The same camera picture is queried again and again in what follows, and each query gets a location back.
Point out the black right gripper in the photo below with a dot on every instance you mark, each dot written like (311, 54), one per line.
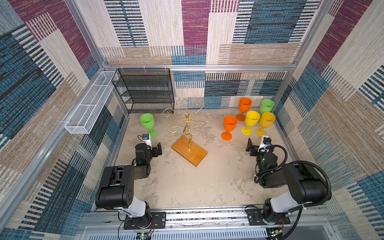
(254, 148)

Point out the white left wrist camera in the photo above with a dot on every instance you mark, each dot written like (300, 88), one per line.
(146, 138)

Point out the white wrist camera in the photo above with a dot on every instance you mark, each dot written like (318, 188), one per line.
(265, 144)
(146, 138)

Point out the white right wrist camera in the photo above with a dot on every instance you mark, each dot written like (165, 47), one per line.
(265, 144)

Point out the orange wine glass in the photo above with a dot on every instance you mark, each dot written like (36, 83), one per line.
(230, 123)
(244, 105)

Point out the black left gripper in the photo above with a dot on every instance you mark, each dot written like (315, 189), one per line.
(154, 152)

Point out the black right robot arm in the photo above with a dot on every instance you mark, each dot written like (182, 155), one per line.
(308, 184)

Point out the white mesh wall basket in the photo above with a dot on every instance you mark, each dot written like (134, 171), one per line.
(87, 112)

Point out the yellow wine glass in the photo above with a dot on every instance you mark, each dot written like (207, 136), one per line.
(251, 120)
(267, 119)

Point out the yellow back wine glass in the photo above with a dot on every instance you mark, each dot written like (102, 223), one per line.
(251, 120)

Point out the gold wire wine glass rack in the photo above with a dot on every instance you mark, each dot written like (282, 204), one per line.
(185, 146)

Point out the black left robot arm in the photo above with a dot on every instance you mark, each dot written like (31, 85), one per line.
(116, 191)

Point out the black mesh shelf rack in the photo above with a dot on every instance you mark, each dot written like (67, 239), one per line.
(145, 90)

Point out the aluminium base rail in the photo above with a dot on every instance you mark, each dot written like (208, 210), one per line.
(211, 223)

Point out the yellow front wine glass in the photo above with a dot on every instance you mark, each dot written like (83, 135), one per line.
(267, 119)

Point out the green wine glass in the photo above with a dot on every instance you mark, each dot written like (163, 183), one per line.
(148, 123)
(266, 106)

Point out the orange back wine glass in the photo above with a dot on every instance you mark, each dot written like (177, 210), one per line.
(230, 123)

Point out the orange front wine glass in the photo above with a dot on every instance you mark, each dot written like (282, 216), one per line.
(244, 105)

